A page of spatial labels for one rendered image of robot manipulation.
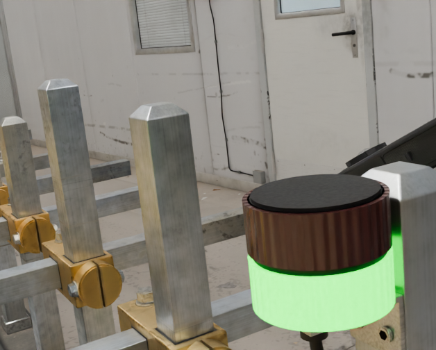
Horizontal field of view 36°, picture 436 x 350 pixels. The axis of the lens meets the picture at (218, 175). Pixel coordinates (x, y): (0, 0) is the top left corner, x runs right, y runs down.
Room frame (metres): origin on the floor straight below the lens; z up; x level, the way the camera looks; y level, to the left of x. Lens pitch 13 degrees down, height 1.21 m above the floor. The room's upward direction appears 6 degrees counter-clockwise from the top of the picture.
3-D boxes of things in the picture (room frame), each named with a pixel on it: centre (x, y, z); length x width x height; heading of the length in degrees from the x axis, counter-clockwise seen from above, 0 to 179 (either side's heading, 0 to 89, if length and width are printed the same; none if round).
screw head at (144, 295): (0.58, 0.08, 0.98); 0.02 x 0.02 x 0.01
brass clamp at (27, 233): (0.97, 0.29, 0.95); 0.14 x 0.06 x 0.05; 29
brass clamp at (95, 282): (0.75, 0.17, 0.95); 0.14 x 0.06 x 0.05; 29
